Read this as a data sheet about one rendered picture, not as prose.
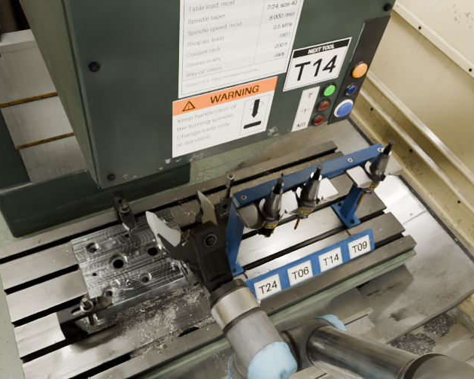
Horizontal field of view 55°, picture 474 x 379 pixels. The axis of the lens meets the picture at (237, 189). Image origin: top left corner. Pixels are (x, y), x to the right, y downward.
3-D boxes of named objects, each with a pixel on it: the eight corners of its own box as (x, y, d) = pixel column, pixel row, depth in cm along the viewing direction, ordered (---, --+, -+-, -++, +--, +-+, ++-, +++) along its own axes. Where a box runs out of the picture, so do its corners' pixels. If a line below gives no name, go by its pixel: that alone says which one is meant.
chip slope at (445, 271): (454, 307, 168) (493, 274, 148) (294, 395, 143) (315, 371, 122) (320, 142, 213) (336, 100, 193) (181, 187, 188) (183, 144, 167)
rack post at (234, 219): (244, 272, 136) (259, 215, 112) (227, 279, 134) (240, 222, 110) (229, 245, 141) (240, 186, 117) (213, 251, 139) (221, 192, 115)
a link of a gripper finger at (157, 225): (136, 235, 85) (175, 263, 83) (135, 218, 80) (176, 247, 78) (147, 224, 87) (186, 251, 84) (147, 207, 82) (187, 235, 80)
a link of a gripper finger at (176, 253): (151, 244, 79) (191, 272, 77) (151, 239, 78) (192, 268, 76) (168, 225, 82) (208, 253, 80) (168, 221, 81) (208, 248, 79)
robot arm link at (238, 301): (225, 322, 70) (268, 298, 73) (210, 297, 72) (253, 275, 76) (220, 338, 76) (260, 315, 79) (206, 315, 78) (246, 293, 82)
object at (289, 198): (305, 211, 113) (306, 209, 113) (287, 218, 112) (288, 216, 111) (291, 190, 117) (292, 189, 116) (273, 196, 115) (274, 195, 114)
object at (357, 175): (374, 185, 121) (375, 183, 121) (359, 191, 120) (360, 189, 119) (359, 166, 125) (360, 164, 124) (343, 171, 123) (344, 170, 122)
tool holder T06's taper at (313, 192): (308, 183, 117) (315, 166, 112) (321, 194, 115) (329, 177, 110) (296, 191, 115) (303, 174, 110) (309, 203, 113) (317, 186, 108)
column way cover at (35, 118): (168, 148, 162) (168, 16, 122) (28, 188, 145) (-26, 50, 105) (164, 138, 165) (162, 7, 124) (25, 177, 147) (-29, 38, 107)
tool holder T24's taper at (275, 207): (276, 198, 113) (281, 180, 108) (284, 212, 110) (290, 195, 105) (259, 201, 111) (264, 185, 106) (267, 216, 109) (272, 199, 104)
